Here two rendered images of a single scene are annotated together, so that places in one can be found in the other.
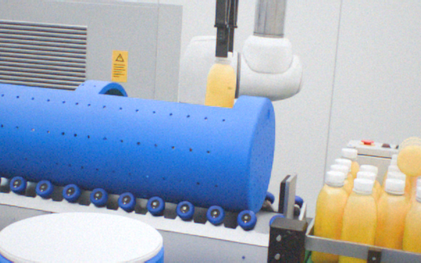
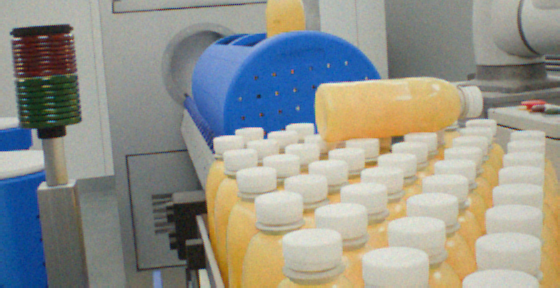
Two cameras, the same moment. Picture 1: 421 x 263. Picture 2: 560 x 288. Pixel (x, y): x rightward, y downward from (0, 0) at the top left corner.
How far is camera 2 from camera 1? 1.61 m
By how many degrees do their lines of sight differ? 64
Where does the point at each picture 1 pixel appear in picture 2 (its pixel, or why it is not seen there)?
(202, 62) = (478, 4)
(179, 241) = not seen: hidden behind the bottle
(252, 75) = (534, 14)
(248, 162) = (224, 115)
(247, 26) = not seen: outside the picture
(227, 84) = (272, 17)
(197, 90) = (478, 44)
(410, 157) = (321, 106)
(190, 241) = not seen: hidden behind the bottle
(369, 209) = (213, 181)
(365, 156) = (503, 129)
